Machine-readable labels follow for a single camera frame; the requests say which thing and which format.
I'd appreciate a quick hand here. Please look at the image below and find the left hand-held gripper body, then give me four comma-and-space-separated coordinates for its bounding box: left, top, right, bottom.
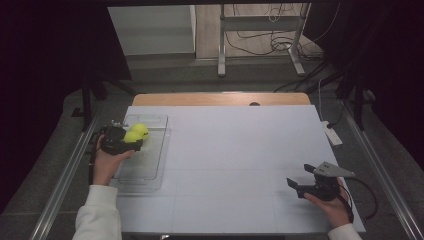
99, 119, 129, 156

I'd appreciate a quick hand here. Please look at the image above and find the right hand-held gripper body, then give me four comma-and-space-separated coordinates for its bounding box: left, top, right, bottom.
297, 161, 356, 202

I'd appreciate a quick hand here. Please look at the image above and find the yellow tennis ball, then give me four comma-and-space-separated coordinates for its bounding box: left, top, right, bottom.
130, 122, 150, 140
123, 130, 143, 144

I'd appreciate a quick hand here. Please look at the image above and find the clear plastic container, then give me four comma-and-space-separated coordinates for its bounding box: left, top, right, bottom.
109, 114, 172, 194

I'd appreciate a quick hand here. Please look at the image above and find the person's right hand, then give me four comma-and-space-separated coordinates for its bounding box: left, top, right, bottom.
303, 178, 354, 229

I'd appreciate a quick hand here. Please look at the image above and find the person's left hand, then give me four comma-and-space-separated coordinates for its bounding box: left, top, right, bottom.
92, 134, 136, 187

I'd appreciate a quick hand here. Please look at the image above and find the white power strip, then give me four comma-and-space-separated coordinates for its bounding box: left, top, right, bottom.
320, 120, 344, 147

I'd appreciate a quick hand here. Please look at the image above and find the black metal stand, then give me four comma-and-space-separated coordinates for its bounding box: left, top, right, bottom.
336, 66, 368, 131
79, 71, 138, 133

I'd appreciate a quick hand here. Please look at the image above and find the white board table cover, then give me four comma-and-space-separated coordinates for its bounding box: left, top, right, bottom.
114, 105, 367, 234

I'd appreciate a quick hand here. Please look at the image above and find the black curtain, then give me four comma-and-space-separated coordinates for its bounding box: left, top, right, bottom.
0, 0, 133, 214
303, 0, 424, 171

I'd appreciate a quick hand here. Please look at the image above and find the white cabinet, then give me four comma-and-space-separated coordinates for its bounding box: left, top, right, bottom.
107, 4, 197, 56

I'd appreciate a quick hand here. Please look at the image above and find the left hand-held gripper black cable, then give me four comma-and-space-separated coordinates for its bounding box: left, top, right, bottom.
87, 131, 104, 186

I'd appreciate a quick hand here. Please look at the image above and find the hand-held gripper black cable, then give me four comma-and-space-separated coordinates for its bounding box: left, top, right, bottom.
87, 131, 104, 186
338, 176, 379, 221

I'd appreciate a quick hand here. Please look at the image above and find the right hand-held gripper black cable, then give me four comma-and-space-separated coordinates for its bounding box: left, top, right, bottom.
338, 176, 379, 221

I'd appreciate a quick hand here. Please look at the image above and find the black power strip cable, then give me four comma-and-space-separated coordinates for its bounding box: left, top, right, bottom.
327, 99, 345, 130

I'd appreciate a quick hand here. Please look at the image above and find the aluminium rail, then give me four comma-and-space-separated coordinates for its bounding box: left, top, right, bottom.
341, 99, 424, 240
28, 109, 101, 240

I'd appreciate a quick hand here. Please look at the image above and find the tangle of floor cables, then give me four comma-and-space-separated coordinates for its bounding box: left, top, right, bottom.
224, 3, 334, 63

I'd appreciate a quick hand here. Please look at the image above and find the white metal desk frame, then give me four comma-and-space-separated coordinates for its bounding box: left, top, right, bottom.
217, 3, 311, 78

